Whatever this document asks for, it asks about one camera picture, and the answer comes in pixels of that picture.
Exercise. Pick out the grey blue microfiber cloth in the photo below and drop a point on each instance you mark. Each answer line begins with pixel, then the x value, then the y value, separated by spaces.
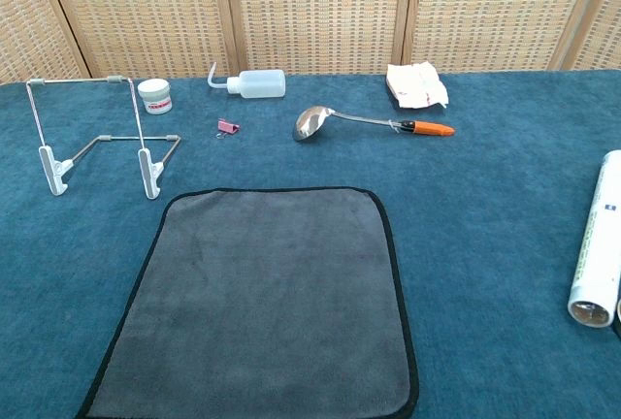
pixel 267 302

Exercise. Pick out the pink binder clip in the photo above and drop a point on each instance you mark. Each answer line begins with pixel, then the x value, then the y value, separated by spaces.
pixel 228 126

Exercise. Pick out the translucent plastic wash bottle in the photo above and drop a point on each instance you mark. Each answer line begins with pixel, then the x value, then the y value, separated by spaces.
pixel 259 84

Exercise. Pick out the white packet with red print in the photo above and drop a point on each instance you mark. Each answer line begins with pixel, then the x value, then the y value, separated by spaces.
pixel 417 84

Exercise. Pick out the woven wicker folding screen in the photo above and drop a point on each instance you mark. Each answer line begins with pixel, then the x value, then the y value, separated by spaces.
pixel 315 11

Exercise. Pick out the small white jar red label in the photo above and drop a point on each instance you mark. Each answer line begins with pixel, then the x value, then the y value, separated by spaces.
pixel 155 96

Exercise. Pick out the teal carpet table cover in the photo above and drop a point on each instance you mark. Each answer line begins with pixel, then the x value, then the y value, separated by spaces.
pixel 485 244

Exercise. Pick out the long white cardboard tube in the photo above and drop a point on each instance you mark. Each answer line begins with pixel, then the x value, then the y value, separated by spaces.
pixel 599 244

